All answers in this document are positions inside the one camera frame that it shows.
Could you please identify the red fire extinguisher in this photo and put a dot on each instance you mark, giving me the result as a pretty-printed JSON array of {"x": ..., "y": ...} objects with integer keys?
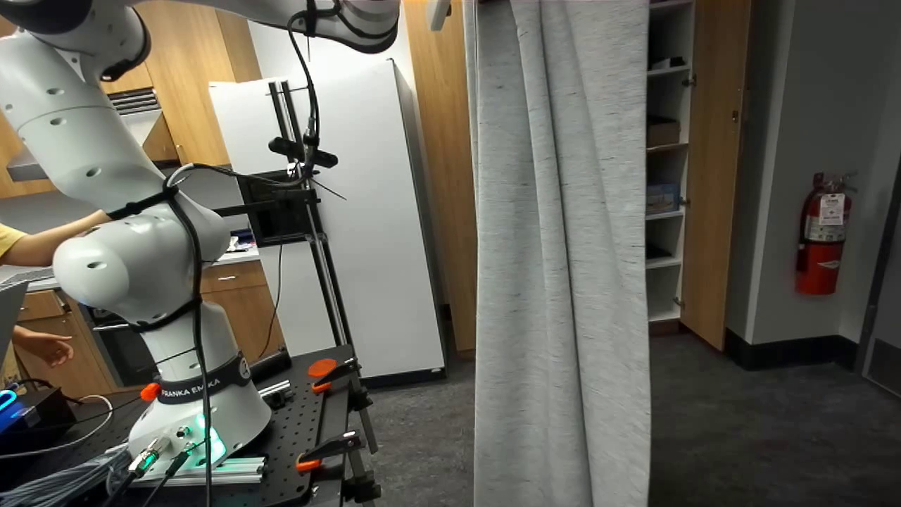
[{"x": 824, "y": 231}]

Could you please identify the white refrigerator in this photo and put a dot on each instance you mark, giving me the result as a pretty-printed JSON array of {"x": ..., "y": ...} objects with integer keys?
[{"x": 371, "y": 218}]

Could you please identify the orange black bar clamp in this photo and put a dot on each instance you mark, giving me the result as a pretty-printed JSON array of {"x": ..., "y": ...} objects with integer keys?
[{"x": 330, "y": 375}]

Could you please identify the black camera tripod stand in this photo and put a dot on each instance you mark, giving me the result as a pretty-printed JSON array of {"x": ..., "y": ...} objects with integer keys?
[{"x": 285, "y": 204}]

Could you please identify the black perforated robot table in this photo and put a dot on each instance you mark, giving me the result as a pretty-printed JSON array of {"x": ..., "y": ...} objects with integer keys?
[{"x": 309, "y": 455}]

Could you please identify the person forearm yellow sleeve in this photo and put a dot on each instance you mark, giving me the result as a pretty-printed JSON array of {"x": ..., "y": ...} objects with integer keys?
[{"x": 39, "y": 249}]

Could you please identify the grey fabric curtain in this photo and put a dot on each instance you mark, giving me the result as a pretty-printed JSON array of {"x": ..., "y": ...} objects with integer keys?
[{"x": 561, "y": 410}]

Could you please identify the person bare hand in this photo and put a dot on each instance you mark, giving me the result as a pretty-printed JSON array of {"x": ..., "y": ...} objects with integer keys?
[{"x": 53, "y": 347}]

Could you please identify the wooden kitchen cabinets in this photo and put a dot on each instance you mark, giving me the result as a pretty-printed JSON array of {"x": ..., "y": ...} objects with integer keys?
[{"x": 143, "y": 186}]

